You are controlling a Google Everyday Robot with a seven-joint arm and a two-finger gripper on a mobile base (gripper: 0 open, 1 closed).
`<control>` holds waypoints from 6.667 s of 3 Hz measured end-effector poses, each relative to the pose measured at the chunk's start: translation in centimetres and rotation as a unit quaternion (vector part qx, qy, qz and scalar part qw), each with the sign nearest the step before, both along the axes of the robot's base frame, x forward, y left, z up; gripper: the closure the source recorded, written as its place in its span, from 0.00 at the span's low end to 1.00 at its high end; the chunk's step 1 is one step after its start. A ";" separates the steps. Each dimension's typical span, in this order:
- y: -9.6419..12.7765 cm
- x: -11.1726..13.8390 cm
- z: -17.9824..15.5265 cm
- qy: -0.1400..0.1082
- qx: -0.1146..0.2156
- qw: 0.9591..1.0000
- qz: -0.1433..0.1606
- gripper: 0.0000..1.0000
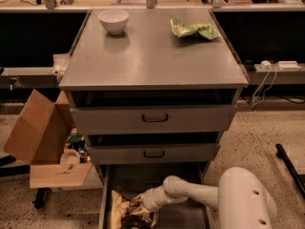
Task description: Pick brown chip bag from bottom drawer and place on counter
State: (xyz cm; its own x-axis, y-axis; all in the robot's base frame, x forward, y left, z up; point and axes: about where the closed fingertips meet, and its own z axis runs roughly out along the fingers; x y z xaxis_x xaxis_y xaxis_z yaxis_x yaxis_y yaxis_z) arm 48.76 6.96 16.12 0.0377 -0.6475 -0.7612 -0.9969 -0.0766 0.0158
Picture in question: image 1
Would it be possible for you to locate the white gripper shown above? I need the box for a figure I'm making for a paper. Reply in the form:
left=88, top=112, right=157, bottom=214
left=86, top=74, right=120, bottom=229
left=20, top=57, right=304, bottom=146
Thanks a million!
left=131, top=186, right=168, bottom=216

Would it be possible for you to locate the brown chip bag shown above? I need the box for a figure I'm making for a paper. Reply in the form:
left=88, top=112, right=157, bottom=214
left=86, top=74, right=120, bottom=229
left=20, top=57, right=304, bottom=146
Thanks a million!
left=109, top=190, right=160, bottom=229

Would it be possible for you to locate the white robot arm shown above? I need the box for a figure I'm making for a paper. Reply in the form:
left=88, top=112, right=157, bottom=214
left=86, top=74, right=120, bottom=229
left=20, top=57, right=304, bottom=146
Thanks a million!
left=133, top=167, right=277, bottom=229

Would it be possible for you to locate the bottom open grey drawer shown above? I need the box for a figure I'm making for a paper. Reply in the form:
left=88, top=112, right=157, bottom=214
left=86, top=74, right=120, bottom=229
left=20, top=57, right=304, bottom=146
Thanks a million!
left=98, top=162, right=214, bottom=229

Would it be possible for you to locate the middle grey drawer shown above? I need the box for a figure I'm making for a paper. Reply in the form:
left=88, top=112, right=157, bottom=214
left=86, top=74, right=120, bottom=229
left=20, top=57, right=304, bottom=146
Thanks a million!
left=87, top=143, right=220, bottom=164

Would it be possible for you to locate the top grey drawer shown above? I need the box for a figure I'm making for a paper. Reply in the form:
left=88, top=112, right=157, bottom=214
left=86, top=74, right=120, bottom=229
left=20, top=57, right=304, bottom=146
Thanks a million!
left=71, top=105, right=236, bottom=135

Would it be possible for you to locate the grey drawer cabinet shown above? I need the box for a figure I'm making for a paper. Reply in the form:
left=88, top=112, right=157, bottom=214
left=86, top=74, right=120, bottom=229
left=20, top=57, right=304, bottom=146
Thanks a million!
left=58, top=7, right=250, bottom=177

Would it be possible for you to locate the green chip bag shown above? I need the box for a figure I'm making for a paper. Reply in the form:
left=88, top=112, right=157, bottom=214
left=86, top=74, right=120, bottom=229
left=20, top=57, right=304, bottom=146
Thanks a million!
left=171, top=17, right=219, bottom=40

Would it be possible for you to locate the white plate in box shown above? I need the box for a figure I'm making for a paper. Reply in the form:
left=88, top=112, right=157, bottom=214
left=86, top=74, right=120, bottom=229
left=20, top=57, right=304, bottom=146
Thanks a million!
left=60, top=150, right=80, bottom=164

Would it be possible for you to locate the open cardboard box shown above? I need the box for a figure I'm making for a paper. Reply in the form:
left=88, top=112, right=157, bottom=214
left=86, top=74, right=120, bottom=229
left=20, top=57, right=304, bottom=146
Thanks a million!
left=4, top=90, right=101, bottom=191

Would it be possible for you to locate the black bar on floor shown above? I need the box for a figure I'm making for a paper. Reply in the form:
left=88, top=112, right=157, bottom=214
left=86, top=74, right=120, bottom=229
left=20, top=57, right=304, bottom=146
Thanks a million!
left=275, top=143, right=305, bottom=199

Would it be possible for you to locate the white ceramic bowl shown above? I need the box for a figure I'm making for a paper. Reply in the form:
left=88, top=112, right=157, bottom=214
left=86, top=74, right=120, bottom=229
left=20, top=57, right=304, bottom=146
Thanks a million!
left=98, top=10, right=129, bottom=34

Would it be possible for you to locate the white power strip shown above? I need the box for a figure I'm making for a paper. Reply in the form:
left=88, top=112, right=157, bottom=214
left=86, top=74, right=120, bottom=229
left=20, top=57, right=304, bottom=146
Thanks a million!
left=259, top=60, right=300, bottom=71

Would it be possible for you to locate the white cable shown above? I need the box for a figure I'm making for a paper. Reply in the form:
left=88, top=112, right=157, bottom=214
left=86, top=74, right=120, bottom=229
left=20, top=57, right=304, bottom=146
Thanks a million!
left=251, top=65, right=278, bottom=111

